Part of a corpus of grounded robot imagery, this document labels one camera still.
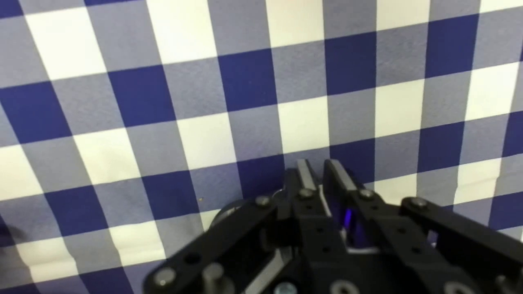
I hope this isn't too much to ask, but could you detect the blue white checkered tablecloth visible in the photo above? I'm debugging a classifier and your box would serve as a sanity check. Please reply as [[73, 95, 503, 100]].
[[0, 0, 523, 294]]

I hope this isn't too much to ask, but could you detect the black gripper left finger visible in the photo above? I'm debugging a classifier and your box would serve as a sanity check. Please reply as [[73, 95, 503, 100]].
[[142, 160, 346, 294]]

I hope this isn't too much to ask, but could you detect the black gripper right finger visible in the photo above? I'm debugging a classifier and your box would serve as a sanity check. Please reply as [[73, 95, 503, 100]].
[[323, 160, 523, 294]]

